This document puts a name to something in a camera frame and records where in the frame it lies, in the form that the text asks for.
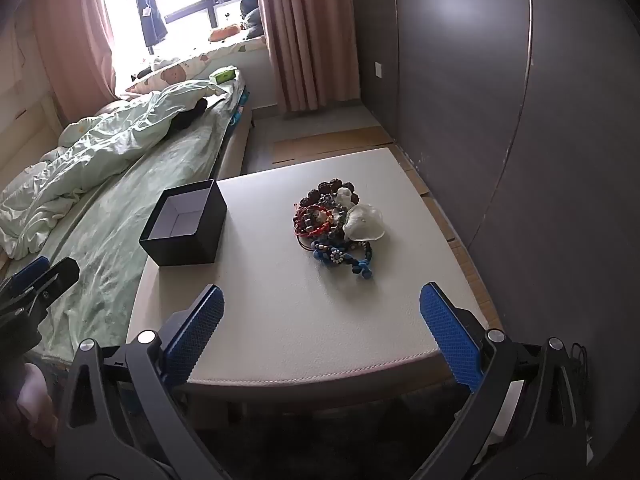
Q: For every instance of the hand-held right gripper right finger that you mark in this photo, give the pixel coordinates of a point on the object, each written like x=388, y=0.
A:
x=450, y=340

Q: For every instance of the green tissue packet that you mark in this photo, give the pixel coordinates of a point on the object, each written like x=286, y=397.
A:
x=223, y=75

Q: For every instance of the person's left hand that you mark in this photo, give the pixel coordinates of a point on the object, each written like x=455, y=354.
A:
x=32, y=400

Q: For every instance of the black cloth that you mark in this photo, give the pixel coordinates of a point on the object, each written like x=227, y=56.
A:
x=191, y=115

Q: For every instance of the black square box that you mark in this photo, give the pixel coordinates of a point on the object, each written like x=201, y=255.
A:
x=215, y=225

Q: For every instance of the flattened brown cardboard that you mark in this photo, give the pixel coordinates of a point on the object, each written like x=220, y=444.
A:
x=330, y=141

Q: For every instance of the beige headboard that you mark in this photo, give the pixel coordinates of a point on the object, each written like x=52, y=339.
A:
x=22, y=125

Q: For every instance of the dark cushion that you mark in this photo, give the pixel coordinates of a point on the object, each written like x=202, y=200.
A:
x=251, y=15

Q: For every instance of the dark hanging garment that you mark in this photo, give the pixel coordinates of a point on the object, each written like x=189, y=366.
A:
x=147, y=10

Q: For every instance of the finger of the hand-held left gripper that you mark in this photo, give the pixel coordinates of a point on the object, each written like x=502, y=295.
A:
x=29, y=269
x=57, y=276

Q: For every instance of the pale green quilt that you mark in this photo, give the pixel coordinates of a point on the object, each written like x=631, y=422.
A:
x=100, y=145

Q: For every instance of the bear print pillow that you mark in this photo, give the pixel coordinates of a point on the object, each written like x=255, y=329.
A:
x=167, y=74

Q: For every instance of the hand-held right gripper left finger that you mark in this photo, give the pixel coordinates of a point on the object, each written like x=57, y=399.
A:
x=196, y=330

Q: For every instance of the pink curtain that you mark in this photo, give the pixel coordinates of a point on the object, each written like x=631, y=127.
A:
x=75, y=35
x=305, y=35

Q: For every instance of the bed with green sheet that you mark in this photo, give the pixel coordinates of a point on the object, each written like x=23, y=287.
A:
x=125, y=220

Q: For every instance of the orange plush toy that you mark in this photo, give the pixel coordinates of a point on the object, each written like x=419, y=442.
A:
x=223, y=33

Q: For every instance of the white wall socket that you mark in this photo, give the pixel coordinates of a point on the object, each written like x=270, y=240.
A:
x=379, y=70

